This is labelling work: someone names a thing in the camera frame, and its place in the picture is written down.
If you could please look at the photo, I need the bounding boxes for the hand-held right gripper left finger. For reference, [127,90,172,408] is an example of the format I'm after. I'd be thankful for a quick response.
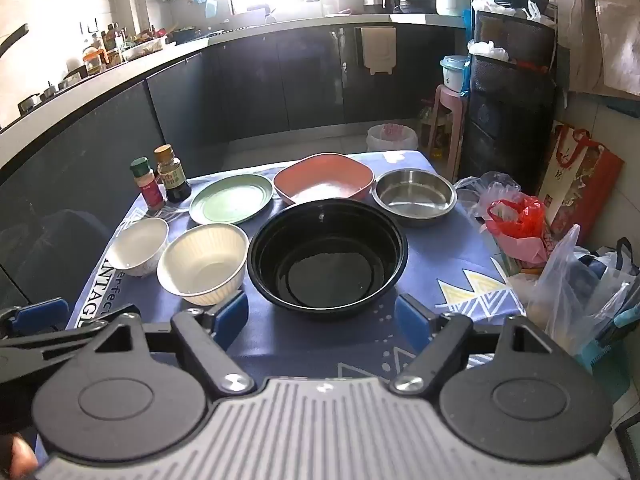
[87,290,257,403]

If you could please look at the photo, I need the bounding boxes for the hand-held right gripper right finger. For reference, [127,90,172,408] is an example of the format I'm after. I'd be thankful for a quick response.
[390,294,551,396]

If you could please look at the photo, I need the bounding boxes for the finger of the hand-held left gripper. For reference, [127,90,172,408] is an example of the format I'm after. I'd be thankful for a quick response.
[0,310,143,362]
[0,299,69,337]

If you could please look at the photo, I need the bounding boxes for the white ribbed bowl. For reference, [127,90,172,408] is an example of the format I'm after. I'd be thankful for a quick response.
[156,223,250,307]

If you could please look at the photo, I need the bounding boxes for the black plastic bowl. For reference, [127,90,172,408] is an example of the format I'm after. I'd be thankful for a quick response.
[247,199,408,317]

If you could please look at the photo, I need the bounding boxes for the small white bowl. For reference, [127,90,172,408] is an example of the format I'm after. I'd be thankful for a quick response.
[107,217,170,277]

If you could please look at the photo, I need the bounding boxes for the green plate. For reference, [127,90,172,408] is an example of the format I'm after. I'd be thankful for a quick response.
[189,172,274,226]

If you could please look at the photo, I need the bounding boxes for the pink square bowl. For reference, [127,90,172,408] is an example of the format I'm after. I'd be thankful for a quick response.
[273,153,376,207]

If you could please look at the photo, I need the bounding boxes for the person's left hand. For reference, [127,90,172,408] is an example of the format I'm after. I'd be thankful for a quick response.
[0,435,38,480]

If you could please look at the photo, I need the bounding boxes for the blue printed tablecloth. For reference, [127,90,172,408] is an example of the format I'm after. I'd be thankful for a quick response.
[65,150,526,396]

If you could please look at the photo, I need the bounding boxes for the stainless steel bowl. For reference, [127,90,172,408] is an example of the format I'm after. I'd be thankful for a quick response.
[372,168,458,228]

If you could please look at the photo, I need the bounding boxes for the brown-capped soy sauce bottle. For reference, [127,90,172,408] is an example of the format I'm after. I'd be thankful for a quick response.
[153,144,192,204]

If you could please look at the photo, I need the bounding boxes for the red plastic bag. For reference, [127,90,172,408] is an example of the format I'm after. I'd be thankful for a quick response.
[485,196,548,261]

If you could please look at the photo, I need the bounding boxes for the green-capped spice bottle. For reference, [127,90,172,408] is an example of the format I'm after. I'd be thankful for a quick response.
[130,156,166,211]

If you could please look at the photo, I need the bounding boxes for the large clear plastic bag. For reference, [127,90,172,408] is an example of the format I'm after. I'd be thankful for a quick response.
[525,225,640,356]

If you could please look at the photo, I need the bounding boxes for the white trash bin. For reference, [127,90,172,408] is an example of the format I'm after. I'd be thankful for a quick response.
[366,122,418,153]

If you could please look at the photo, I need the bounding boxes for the yellow oil bottle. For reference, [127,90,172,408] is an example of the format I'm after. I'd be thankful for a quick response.
[420,105,451,161]

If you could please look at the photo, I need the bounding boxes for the teal plastic box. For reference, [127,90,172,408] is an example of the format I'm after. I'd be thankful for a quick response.
[575,305,640,406]

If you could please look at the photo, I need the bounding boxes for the pink plastic stool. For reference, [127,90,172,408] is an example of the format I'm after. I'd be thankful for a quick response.
[429,84,471,171]

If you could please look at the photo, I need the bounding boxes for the red gift bag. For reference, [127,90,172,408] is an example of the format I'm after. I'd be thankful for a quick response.
[537,122,626,241]

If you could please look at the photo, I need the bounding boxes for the gas stove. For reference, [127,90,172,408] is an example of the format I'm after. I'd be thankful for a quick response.
[0,70,86,131]

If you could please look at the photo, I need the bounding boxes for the black storage rack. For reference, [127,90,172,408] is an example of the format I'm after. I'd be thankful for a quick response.
[457,2,558,196]

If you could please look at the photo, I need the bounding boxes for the blue-lidded white container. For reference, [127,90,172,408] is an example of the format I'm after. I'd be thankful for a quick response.
[440,55,472,96]

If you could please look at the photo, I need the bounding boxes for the dark kitchen cabinets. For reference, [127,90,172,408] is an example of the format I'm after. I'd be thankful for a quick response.
[0,25,468,311]

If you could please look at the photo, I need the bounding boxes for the grey kitchen countertop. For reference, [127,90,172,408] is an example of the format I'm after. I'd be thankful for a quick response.
[0,12,468,171]

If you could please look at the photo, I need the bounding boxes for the cluster of condiment bottles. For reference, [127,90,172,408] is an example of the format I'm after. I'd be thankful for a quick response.
[80,22,168,73]

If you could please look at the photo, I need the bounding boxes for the white plastic bag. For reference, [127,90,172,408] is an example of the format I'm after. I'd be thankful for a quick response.
[467,40,511,63]
[472,0,541,21]

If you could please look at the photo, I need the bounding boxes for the white tray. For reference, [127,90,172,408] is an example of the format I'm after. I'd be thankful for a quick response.
[121,36,167,61]

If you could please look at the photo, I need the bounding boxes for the hanging beige cloth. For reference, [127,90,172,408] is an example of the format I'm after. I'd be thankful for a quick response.
[552,0,640,106]

